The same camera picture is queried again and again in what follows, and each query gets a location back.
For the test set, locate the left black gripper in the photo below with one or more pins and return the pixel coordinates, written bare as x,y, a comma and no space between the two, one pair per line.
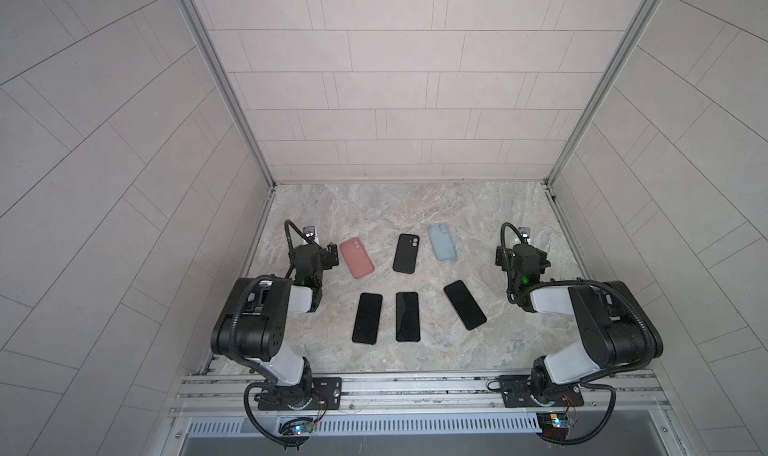
327,257

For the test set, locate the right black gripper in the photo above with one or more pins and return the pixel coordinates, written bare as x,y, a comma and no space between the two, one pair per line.
501,258

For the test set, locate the pink phone case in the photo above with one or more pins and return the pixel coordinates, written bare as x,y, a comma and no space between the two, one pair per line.
356,258

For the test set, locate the purple phone black screen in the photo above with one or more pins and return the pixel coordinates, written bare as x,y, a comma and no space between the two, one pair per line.
366,325

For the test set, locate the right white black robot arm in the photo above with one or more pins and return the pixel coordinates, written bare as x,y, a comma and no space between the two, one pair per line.
615,334

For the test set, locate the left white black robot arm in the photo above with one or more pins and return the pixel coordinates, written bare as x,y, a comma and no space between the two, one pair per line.
251,327

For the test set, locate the right black phone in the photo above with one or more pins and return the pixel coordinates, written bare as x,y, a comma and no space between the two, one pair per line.
465,305

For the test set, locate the light blue phone case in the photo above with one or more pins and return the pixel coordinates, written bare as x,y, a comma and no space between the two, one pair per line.
442,242

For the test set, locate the black phone case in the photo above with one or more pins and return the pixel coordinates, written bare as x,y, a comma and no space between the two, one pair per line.
406,253

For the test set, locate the middle black phone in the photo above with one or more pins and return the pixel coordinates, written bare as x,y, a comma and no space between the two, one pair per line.
407,317

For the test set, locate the right green circuit board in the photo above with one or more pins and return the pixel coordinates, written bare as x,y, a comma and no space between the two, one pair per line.
555,425

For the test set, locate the green circuit board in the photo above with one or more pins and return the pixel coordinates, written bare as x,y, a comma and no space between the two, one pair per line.
298,427
555,425

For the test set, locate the left green circuit board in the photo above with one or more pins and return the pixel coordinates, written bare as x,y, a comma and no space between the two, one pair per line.
298,427

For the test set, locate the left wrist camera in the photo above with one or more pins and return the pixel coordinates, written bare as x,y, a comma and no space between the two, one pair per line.
310,233

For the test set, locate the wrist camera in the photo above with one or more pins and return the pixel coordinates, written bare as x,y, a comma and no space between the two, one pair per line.
523,235
310,233

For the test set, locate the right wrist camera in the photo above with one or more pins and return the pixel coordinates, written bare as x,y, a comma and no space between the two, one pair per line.
523,235

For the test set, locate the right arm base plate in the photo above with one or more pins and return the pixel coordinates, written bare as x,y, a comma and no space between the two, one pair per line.
518,391

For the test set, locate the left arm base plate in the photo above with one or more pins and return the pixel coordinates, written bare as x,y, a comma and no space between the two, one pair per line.
325,395

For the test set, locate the aluminium mounting rail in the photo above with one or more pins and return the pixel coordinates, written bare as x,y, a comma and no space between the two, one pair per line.
403,393

